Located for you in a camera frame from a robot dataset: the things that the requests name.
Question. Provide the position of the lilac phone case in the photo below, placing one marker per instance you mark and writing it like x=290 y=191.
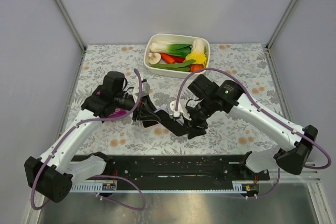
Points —
x=167 y=111

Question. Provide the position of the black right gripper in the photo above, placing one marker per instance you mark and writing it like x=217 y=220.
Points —
x=194 y=123

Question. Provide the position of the toy orange tomato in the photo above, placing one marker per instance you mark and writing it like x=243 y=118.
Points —
x=196 y=68

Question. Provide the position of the black phone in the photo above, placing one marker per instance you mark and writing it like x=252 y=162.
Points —
x=173 y=125

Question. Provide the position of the toy mushroom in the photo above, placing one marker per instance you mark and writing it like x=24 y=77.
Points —
x=154 y=58

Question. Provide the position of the white rectangular food container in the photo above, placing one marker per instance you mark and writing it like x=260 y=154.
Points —
x=175 y=39

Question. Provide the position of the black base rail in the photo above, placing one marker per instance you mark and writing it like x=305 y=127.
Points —
x=182 y=172

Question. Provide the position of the toy bok choy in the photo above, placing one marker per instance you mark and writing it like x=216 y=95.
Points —
x=177 y=50

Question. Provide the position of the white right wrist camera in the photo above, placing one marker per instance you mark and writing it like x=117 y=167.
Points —
x=178 y=111

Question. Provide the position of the toy green bean pod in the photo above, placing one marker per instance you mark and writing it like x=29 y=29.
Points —
x=183 y=67

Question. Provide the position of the toy napa cabbage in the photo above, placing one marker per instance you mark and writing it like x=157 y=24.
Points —
x=197 y=53

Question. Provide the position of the purple snack packet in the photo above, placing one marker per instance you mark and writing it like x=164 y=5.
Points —
x=107 y=107

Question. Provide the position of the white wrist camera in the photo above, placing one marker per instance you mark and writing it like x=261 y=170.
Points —
x=145 y=88
x=178 y=111

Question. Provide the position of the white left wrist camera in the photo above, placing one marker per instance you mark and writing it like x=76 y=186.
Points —
x=145 y=88

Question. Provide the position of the toy red chili pepper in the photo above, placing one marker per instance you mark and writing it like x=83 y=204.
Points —
x=171 y=59

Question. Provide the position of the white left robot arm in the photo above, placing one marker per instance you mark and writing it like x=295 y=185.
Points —
x=53 y=174

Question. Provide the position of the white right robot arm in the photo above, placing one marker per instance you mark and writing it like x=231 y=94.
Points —
x=294 y=142

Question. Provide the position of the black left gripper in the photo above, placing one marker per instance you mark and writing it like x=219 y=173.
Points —
x=139 y=111

